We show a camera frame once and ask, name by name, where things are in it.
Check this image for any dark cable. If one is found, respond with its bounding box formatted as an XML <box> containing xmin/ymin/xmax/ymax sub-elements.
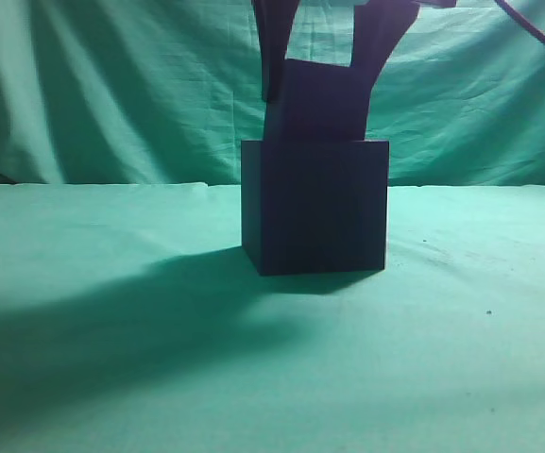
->
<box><xmin>496</xmin><ymin>0</ymin><xmax>545</xmax><ymax>67</ymax></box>

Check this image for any dark cube groove box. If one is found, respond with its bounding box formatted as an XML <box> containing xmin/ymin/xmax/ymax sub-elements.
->
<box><xmin>241</xmin><ymin>140</ymin><xmax>390</xmax><ymax>276</ymax></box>

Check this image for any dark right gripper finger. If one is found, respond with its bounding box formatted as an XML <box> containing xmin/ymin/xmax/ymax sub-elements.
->
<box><xmin>349</xmin><ymin>1</ymin><xmax>419</xmax><ymax>137</ymax></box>

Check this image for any green table cloth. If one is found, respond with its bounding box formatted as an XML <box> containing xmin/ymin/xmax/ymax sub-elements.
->
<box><xmin>0</xmin><ymin>183</ymin><xmax>545</xmax><ymax>452</ymax></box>

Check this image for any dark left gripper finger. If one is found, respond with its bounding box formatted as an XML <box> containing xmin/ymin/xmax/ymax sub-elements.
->
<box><xmin>251</xmin><ymin>0</ymin><xmax>300</xmax><ymax>103</ymax></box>

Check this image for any dark purple cube block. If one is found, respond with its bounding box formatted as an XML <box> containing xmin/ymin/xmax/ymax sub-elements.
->
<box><xmin>264</xmin><ymin>59</ymin><xmax>372</xmax><ymax>142</ymax></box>

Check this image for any green backdrop cloth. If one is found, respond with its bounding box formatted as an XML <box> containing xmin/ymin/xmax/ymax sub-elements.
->
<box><xmin>0</xmin><ymin>1</ymin><xmax>545</xmax><ymax>186</ymax></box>

